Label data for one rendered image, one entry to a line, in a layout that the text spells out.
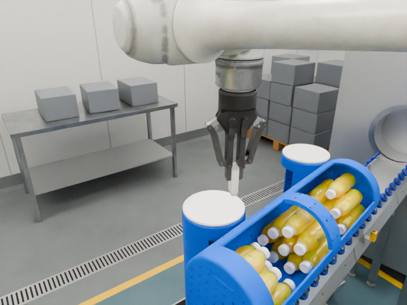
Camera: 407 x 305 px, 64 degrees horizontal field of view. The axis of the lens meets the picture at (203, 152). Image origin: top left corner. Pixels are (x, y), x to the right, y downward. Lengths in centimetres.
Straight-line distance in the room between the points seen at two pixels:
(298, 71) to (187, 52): 386
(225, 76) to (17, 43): 339
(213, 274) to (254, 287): 12
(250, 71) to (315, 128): 360
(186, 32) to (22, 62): 351
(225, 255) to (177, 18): 65
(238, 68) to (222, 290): 60
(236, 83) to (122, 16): 24
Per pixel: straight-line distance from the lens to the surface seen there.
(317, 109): 409
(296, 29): 40
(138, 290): 255
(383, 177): 217
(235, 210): 143
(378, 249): 258
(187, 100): 470
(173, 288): 253
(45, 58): 393
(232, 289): 92
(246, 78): 60
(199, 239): 141
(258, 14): 40
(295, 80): 429
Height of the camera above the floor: 185
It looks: 24 degrees down
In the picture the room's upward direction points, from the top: straight up
